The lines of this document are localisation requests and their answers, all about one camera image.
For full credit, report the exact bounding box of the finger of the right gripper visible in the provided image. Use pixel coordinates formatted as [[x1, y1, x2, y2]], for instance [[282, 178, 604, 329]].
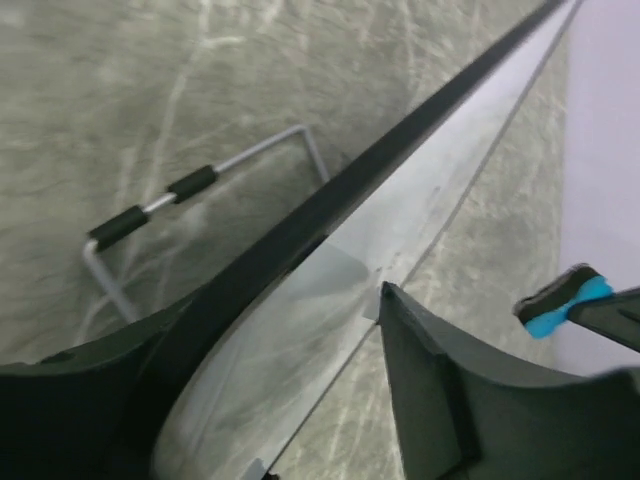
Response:
[[568, 288, 640, 352]]

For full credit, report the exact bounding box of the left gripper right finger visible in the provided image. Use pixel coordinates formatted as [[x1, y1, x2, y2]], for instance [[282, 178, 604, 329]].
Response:
[[379, 283, 639, 479]]

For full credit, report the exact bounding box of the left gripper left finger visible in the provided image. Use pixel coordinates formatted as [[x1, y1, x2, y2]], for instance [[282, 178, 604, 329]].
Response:
[[1, 295, 194, 479]]

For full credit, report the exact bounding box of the blue whiteboard eraser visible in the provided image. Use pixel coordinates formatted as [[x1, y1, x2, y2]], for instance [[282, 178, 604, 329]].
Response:
[[512, 263, 614, 339]]

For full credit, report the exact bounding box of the black-framed small whiteboard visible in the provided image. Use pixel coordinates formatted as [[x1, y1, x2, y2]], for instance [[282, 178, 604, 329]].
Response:
[[152, 1, 576, 479]]

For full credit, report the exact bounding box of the metal wire whiteboard stand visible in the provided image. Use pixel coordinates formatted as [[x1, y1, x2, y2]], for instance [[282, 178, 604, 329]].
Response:
[[82, 124, 330, 323]]

